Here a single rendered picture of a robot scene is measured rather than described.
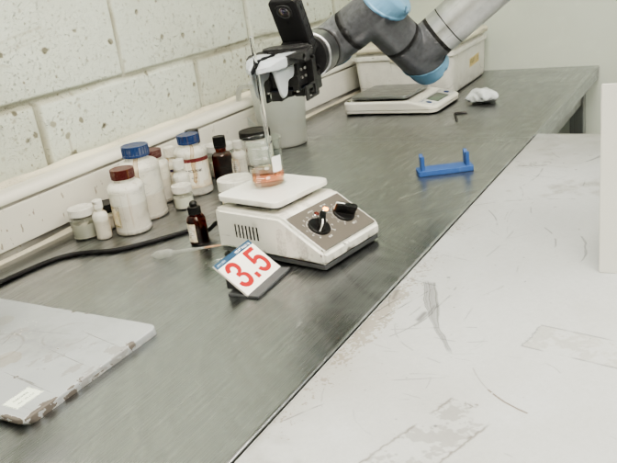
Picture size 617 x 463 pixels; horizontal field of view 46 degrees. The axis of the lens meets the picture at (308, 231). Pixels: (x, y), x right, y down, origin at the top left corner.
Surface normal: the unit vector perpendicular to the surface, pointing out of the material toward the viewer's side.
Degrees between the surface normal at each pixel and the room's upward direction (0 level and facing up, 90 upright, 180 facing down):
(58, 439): 0
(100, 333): 0
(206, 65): 90
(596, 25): 90
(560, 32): 90
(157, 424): 0
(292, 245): 90
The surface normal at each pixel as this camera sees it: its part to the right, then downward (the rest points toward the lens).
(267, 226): -0.62, 0.34
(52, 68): 0.87, 0.07
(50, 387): -0.13, -0.93
